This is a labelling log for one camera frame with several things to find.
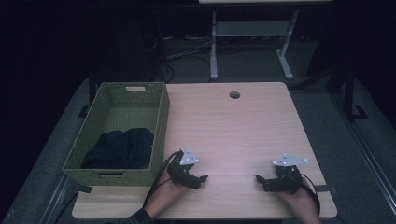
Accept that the dark navy fishbone print garment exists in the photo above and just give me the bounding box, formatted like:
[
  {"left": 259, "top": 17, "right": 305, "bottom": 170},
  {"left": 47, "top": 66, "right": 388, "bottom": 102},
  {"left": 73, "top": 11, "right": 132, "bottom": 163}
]
[{"left": 80, "top": 127, "right": 155, "bottom": 171}]

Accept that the person's right hand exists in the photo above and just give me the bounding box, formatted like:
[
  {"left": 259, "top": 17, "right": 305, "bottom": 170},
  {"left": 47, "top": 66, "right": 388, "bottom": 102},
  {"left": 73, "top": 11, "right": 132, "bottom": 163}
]
[{"left": 278, "top": 178, "right": 319, "bottom": 220}]

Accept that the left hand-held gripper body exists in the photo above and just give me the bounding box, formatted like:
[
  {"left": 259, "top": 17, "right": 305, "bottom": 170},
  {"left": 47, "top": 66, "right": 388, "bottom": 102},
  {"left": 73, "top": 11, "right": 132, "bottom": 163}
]
[{"left": 166, "top": 146, "right": 202, "bottom": 189}]

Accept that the black metal stand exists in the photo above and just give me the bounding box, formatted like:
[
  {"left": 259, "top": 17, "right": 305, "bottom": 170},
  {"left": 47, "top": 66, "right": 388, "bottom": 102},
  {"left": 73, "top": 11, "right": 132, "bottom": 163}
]
[
  {"left": 325, "top": 63, "right": 370, "bottom": 123},
  {"left": 77, "top": 73, "right": 98, "bottom": 119}
]

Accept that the white metal desk frame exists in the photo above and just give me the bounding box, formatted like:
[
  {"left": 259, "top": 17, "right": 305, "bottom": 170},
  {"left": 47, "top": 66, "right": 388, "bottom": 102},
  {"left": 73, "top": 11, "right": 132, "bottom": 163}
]
[{"left": 209, "top": 8, "right": 301, "bottom": 82}]

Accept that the person's left hand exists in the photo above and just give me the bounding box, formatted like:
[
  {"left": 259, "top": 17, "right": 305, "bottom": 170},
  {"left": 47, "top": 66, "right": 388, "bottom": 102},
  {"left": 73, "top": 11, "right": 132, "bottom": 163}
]
[{"left": 146, "top": 169, "right": 191, "bottom": 218}]

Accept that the green woven basket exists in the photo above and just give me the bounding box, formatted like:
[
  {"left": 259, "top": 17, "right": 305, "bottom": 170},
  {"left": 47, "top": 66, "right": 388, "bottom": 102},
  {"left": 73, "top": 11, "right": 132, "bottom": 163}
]
[{"left": 61, "top": 81, "right": 171, "bottom": 188}]

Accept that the hand-held gripper black cable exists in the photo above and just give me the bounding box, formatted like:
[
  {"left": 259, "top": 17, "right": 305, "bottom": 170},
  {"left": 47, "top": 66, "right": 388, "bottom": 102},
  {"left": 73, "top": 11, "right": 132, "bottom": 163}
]
[
  {"left": 298, "top": 172, "right": 321, "bottom": 217},
  {"left": 142, "top": 150, "right": 185, "bottom": 209}
]

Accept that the black strap on table edge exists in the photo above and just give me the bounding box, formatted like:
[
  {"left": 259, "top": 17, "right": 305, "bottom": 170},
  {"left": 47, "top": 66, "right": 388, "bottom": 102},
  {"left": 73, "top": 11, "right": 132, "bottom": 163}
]
[
  {"left": 313, "top": 184, "right": 338, "bottom": 194},
  {"left": 70, "top": 184, "right": 93, "bottom": 194}
]

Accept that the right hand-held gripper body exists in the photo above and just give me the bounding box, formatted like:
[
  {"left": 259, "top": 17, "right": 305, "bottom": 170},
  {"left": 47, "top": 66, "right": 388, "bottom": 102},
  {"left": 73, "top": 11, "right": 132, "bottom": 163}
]
[{"left": 263, "top": 152, "right": 310, "bottom": 196}]

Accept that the bundle of floor cables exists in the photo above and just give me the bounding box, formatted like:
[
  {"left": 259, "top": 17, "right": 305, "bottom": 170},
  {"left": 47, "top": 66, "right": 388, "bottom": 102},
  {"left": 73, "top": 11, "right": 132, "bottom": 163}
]
[{"left": 144, "top": 33, "right": 213, "bottom": 83}]

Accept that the right hand-held gripper black cable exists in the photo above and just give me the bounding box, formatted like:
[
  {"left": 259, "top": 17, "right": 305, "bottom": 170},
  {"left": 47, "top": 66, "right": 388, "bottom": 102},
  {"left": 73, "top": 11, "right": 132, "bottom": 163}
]
[{"left": 298, "top": 172, "right": 321, "bottom": 217}]

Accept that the left hand-held gripper black cable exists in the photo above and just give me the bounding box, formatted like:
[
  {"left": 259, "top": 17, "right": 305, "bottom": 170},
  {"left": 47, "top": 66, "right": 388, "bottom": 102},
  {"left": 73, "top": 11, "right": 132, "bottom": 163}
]
[{"left": 142, "top": 150, "right": 185, "bottom": 209}]

